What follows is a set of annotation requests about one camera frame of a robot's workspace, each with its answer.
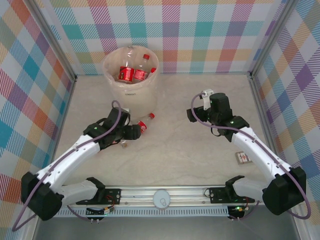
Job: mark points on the white round disc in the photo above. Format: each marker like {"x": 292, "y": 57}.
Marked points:
{"x": 161, "y": 198}

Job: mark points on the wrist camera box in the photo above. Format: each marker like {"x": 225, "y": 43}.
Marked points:
{"x": 196, "y": 113}
{"x": 116, "y": 116}

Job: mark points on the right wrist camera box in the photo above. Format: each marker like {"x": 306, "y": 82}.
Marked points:
{"x": 196, "y": 113}

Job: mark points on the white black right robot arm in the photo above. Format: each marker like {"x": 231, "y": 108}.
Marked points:
{"x": 260, "y": 150}

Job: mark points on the aluminium mounting rail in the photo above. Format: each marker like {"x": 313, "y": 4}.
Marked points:
{"x": 140, "y": 191}

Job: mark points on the small red white card box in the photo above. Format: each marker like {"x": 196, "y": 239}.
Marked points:
{"x": 242, "y": 158}

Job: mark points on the red-label bottle with red cap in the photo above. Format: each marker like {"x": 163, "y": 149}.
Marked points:
{"x": 143, "y": 127}

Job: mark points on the capless red-label clear bottle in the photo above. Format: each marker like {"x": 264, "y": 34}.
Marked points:
{"x": 125, "y": 73}

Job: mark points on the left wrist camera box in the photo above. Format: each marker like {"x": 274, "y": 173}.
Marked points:
{"x": 116, "y": 116}

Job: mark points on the long red-label red-cap bottle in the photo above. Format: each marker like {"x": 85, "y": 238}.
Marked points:
{"x": 140, "y": 74}

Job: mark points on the beige round bin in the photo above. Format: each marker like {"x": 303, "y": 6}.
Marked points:
{"x": 132, "y": 100}

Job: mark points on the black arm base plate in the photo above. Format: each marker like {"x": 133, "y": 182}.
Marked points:
{"x": 112, "y": 196}
{"x": 217, "y": 195}

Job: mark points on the aluminium frame post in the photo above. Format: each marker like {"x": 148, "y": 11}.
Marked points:
{"x": 52, "y": 40}
{"x": 272, "y": 37}

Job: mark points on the small clear unlabelled bottle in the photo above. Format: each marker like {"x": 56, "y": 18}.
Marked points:
{"x": 123, "y": 144}

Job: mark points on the small black controller board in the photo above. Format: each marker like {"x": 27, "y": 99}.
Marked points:
{"x": 97, "y": 211}
{"x": 237, "y": 210}

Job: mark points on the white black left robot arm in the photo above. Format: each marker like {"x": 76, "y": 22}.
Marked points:
{"x": 70, "y": 157}

